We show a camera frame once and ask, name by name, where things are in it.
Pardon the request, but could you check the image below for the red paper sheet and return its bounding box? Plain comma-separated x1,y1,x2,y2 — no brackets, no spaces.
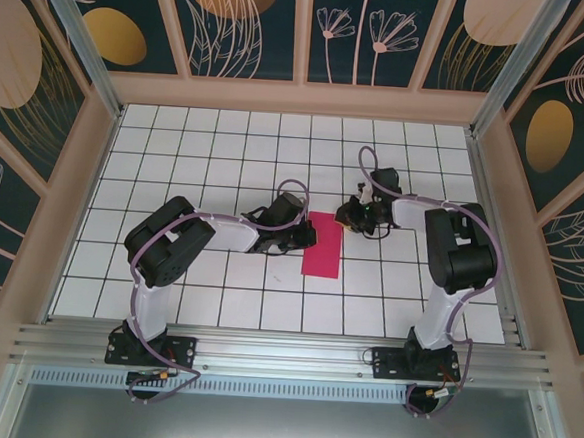
300,210,346,280

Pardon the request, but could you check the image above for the grey metal sheet panel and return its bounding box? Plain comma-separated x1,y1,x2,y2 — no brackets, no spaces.
0,353,579,438

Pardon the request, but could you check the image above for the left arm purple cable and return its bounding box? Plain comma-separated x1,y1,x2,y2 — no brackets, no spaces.
119,167,312,415

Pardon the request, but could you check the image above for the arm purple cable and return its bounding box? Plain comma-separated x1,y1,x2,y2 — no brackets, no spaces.
119,167,312,415
340,144,509,424

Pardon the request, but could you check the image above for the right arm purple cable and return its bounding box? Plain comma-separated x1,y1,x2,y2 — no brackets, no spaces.
340,144,509,424

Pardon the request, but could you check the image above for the aluminium side rail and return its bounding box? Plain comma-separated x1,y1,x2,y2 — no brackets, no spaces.
450,128,548,353

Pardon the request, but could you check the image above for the long aluminium mounting rail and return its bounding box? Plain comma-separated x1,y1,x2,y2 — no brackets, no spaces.
8,311,559,400

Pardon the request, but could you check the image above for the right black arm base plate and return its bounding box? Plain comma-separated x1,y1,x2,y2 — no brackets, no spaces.
369,344,464,386

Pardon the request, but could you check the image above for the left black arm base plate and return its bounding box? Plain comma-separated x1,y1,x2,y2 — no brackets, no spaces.
103,329,200,372

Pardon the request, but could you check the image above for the slotted grey cable duct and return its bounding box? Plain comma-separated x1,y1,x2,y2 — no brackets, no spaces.
28,358,412,410

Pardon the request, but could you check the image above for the aluminium corner post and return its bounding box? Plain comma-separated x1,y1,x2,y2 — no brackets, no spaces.
468,0,575,145
18,0,133,121

